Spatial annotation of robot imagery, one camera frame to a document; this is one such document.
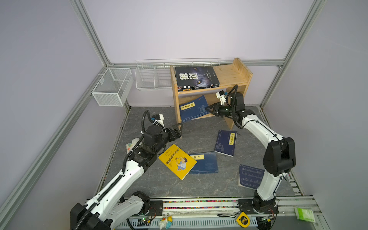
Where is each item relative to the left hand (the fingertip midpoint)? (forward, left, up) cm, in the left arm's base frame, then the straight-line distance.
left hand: (177, 128), depth 73 cm
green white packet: (-39, -60, -24) cm, 76 cm away
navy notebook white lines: (-19, -40, -27) cm, 52 cm away
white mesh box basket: (+43, +46, -4) cm, 63 cm away
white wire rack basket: (+46, +14, +3) cm, 48 cm away
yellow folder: (-6, +2, -26) cm, 27 cm away
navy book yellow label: (+16, -10, -4) cm, 19 cm away
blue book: (-9, -16, -27) cm, 32 cm away
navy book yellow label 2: (+5, -31, -26) cm, 41 cm away
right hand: (+14, -16, -2) cm, 22 cm away
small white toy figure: (-38, +8, -24) cm, 45 cm away
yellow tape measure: (-39, -29, -24) cm, 55 cm away
